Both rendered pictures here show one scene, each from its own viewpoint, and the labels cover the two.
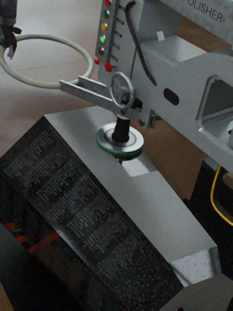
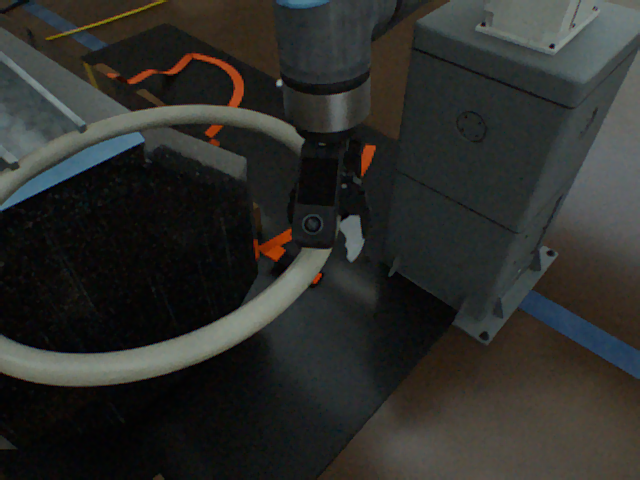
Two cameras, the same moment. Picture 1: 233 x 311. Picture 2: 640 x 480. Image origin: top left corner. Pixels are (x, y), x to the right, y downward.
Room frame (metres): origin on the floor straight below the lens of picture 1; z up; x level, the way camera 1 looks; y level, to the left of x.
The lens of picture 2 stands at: (2.98, 0.59, 1.36)
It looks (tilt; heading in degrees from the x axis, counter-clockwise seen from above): 48 degrees down; 171
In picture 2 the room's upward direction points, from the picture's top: straight up
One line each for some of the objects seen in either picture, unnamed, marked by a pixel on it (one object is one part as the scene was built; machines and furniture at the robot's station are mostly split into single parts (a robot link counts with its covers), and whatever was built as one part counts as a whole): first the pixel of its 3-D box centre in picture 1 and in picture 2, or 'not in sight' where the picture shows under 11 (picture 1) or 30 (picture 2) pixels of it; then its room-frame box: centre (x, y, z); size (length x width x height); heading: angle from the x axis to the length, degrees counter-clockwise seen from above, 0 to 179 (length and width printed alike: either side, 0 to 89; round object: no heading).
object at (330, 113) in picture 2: (7, 18); (323, 95); (2.52, 0.67, 1.08); 0.10 x 0.09 x 0.05; 74
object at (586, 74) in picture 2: not in sight; (488, 164); (1.92, 1.26, 0.43); 0.50 x 0.50 x 0.85; 39
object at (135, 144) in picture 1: (120, 138); not in sight; (2.02, 0.00, 0.84); 0.21 x 0.21 x 0.01
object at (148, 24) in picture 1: (151, 51); not in sight; (1.96, -0.05, 1.32); 0.36 x 0.22 x 0.45; 44
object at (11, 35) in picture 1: (5, 33); (329, 157); (2.52, 0.68, 0.99); 0.09 x 0.08 x 0.12; 164
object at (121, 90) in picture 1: (128, 89); not in sight; (1.85, 0.01, 1.20); 0.15 x 0.10 x 0.15; 44
